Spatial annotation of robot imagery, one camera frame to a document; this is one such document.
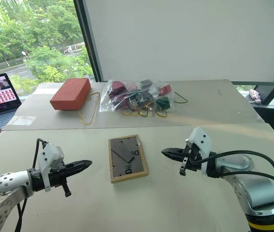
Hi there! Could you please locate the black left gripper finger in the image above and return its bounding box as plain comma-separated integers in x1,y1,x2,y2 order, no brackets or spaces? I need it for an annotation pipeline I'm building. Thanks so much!
65,164,93,175
65,159,93,171

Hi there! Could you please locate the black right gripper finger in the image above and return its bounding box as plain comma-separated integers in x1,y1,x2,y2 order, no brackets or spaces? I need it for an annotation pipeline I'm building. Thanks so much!
161,147,184,156
161,152,184,162

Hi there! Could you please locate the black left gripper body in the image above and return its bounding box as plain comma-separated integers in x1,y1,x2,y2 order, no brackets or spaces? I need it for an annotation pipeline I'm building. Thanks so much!
47,162,72,198

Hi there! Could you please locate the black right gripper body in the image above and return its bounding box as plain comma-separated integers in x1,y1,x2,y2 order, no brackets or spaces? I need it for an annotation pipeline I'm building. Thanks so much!
179,139,208,176

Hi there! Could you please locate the green wedge piece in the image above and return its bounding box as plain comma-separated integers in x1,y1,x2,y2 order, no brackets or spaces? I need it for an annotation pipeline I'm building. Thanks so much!
155,96,171,110

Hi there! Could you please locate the bright red wedge piece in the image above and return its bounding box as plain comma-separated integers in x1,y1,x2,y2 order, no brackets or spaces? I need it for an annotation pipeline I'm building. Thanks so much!
159,83,173,96

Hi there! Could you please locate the clear plastic bag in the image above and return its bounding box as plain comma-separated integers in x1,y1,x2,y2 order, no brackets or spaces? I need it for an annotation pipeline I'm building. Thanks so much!
99,79,176,117

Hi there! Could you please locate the clear tape patch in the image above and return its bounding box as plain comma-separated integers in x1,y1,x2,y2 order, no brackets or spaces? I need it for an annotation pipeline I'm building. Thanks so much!
10,116,37,126

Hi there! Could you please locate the red brick block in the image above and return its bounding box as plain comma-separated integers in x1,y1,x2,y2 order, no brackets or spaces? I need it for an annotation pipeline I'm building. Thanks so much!
49,77,92,111

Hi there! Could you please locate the dark red wedge piece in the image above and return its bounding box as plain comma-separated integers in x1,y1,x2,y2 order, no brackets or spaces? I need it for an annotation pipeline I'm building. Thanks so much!
108,80,127,99

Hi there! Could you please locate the white roller blind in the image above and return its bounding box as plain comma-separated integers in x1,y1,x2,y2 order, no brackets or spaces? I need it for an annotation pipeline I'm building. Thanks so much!
82,0,274,83

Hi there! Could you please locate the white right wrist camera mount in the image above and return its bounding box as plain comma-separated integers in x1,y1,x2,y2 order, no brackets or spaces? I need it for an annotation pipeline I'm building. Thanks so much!
187,127,213,175

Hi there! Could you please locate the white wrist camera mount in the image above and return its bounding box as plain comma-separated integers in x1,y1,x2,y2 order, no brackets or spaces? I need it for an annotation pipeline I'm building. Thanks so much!
187,127,213,175
38,143,66,193

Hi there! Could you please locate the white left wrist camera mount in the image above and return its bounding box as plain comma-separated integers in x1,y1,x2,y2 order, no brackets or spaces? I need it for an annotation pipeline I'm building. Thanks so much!
38,143,66,193

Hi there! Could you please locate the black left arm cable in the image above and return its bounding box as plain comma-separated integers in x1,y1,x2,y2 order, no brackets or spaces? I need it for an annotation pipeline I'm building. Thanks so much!
14,138,49,232

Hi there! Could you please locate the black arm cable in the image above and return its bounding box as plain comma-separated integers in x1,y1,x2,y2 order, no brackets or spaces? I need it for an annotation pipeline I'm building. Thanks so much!
194,150,274,211
14,138,49,232

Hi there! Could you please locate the wooden picture frame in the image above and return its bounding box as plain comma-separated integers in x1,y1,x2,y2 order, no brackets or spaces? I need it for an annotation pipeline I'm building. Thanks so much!
108,133,149,184

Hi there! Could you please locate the yellow rubber cord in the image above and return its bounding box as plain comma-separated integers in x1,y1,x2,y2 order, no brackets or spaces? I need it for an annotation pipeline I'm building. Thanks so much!
78,92,101,126

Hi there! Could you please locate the yellow-green rubber cord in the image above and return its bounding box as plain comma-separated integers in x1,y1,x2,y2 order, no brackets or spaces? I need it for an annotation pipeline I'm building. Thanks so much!
173,91,189,105

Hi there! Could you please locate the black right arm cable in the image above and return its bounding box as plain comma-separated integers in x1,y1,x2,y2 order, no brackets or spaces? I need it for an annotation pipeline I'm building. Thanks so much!
194,150,274,211

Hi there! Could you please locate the black window sill frame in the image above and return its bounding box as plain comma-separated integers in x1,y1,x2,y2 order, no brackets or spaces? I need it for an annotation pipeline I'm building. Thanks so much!
231,72,274,106

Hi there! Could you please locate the black window frame post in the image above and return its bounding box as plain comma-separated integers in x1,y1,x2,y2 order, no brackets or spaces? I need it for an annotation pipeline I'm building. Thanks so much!
73,0,103,83

